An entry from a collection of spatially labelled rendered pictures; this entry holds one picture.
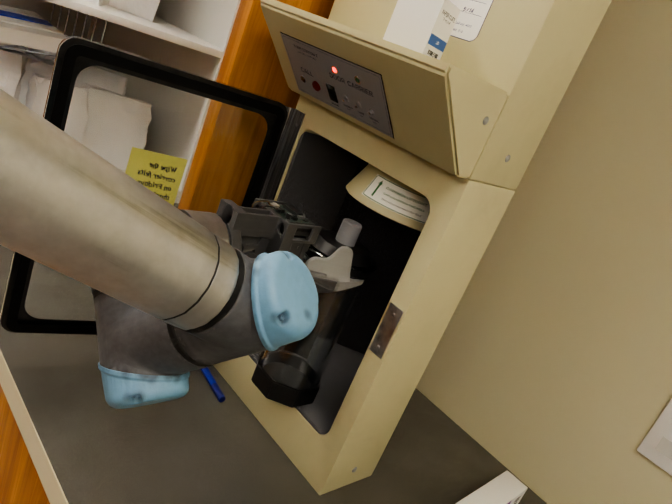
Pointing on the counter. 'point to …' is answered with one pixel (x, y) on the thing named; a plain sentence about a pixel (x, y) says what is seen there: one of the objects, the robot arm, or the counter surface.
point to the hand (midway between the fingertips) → (331, 266)
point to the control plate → (305, 57)
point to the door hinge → (282, 153)
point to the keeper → (386, 330)
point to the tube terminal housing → (447, 290)
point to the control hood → (402, 89)
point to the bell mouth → (389, 197)
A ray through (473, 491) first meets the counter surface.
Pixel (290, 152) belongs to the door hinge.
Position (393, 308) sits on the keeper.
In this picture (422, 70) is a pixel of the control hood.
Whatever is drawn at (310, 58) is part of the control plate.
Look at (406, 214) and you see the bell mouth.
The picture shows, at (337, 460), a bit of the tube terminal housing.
